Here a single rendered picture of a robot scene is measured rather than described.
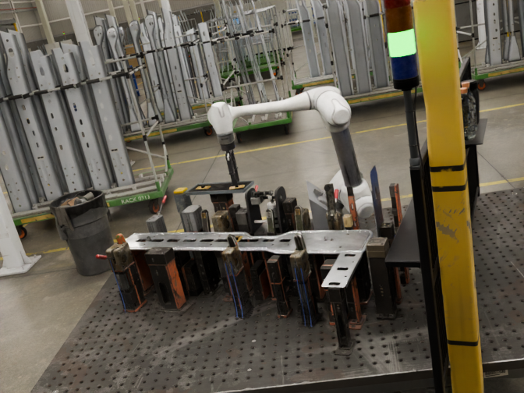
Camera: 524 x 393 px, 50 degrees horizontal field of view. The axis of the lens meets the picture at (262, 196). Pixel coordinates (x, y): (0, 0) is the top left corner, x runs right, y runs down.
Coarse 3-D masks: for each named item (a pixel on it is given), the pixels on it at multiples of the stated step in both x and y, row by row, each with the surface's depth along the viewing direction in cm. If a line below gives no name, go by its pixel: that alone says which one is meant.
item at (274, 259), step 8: (272, 256) 256; (272, 264) 250; (280, 264) 254; (272, 272) 252; (280, 272) 253; (272, 280) 253; (280, 280) 253; (280, 288) 254; (280, 296) 256; (280, 304) 258; (288, 304) 260; (280, 312) 258; (288, 312) 260
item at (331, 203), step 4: (328, 184) 265; (332, 184) 264; (324, 188) 262; (328, 188) 261; (332, 188) 264; (328, 192) 266; (332, 192) 264; (328, 196) 266; (332, 196) 264; (328, 200) 267; (332, 200) 265; (328, 204) 267; (332, 204) 265; (328, 208) 267; (332, 208) 267; (328, 212) 267; (328, 216) 268
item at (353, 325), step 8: (352, 280) 235; (352, 288) 236; (352, 296) 238; (352, 304) 239; (352, 312) 241; (360, 312) 243; (352, 320) 244; (360, 320) 243; (352, 328) 240; (360, 328) 239
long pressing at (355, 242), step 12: (132, 240) 306; (180, 240) 292; (276, 240) 269; (312, 240) 261; (324, 240) 258; (336, 240) 256; (348, 240) 253; (360, 240) 251; (276, 252) 257; (288, 252) 255; (312, 252) 250; (324, 252) 247; (336, 252) 245; (348, 252) 243; (360, 252) 241
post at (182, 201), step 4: (184, 192) 323; (176, 196) 321; (180, 196) 320; (184, 196) 320; (188, 196) 323; (176, 200) 322; (180, 200) 321; (184, 200) 320; (188, 200) 323; (176, 204) 323; (180, 204) 322; (184, 204) 321; (188, 204) 323; (192, 204) 327; (180, 208) 323; (184, 208) 322; (180, 212) 324; (180, 216) 326; (184, 224) 327; (184, 228) 329; (188, 240) 331; (192, 256) 334
